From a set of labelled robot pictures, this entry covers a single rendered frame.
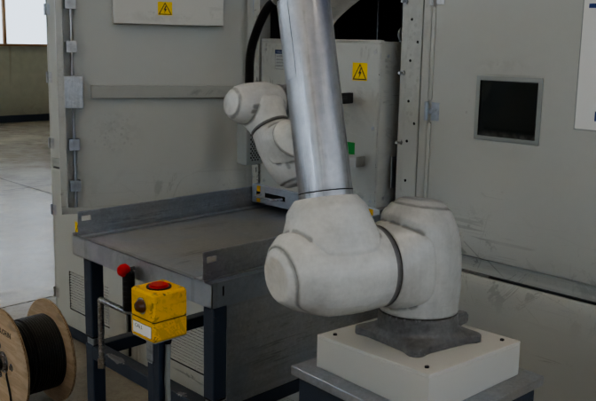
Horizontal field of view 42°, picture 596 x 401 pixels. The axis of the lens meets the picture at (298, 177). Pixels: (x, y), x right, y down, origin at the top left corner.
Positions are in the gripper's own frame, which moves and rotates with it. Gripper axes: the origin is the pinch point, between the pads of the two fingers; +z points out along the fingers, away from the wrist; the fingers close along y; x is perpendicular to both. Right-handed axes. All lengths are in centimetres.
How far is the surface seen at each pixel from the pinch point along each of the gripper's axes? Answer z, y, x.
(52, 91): 6, -181, -8
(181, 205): -26, -42, -34
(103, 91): -36, -68, -1
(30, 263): 50, -301, -123
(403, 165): 7.4, 16.5, -17.9
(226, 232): -27, -19, -38
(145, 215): -39, -42, -35
